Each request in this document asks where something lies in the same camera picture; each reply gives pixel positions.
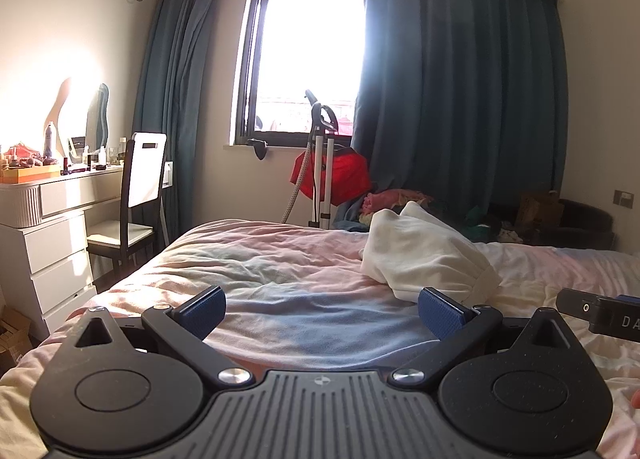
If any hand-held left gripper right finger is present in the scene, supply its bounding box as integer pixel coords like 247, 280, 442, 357
392, 287, 576, 384

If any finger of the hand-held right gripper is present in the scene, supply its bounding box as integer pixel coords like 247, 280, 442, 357
556, 288, 601, 326

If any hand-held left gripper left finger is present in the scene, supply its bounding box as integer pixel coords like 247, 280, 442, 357
75, 285, 253, 385

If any white ribbed sock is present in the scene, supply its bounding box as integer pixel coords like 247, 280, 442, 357
359, 200, 502, 304

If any pile of assorted clothes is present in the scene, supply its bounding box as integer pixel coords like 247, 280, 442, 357
332, 186, 526, 245

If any black sofa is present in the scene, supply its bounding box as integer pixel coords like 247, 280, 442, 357
487, 198, 616, 250

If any pastel tie-dye duvet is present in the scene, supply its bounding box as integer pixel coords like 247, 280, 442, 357
0, 219, 640, 459

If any brown paper bag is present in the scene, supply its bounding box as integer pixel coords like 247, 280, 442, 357
517, 190, 566, 227

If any white backed chair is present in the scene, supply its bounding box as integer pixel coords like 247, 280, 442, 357
86, 132, 168, 280

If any white vanity dresser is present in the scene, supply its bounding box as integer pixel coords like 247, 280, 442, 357
0, 166, 126, 340

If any red bag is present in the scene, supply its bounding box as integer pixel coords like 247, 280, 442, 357
291, 144, 373, 207

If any garment steamer stand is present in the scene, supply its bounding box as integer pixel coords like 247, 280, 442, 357
280, 89, 341, 230

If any cardboard box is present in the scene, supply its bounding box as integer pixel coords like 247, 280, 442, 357
0, 306, 33, 372

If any orange tray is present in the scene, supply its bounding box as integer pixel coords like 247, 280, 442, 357
0, 165, 62, 180

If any narrow blue curtain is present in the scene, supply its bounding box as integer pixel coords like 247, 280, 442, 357
132, 0, 256, 246

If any wavy vanity mirror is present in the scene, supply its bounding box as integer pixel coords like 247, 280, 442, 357
85, 83, 110, 152

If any wide blue curtain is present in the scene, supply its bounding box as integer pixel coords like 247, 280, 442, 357
350, 0, 571, 235

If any dark framed window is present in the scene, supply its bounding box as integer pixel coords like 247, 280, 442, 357
232, 0, 366, 146

